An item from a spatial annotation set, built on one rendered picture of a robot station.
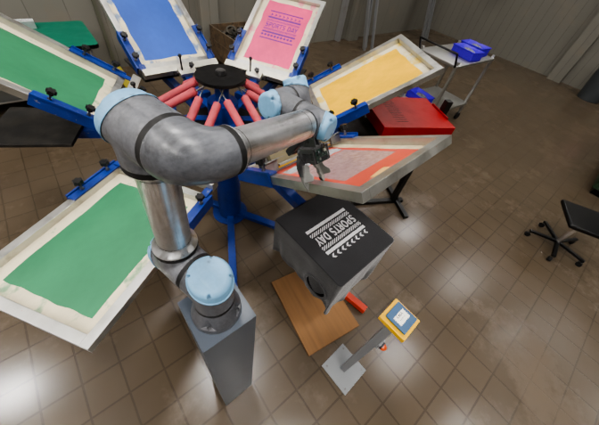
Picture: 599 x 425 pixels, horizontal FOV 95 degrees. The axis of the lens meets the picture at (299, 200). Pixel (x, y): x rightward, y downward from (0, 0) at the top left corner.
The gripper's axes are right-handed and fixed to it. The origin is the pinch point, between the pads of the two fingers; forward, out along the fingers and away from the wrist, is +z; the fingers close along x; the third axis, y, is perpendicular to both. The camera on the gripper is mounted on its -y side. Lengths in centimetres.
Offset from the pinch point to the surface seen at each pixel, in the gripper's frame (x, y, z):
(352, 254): 23, -11, 50
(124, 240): -59, -70, 12
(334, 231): 26, -24, 42
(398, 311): 16, 17, 65
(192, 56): 42, -168, -73
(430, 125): 149, -32, 18
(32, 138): -74, -155, -41
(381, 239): 43, -8, 52
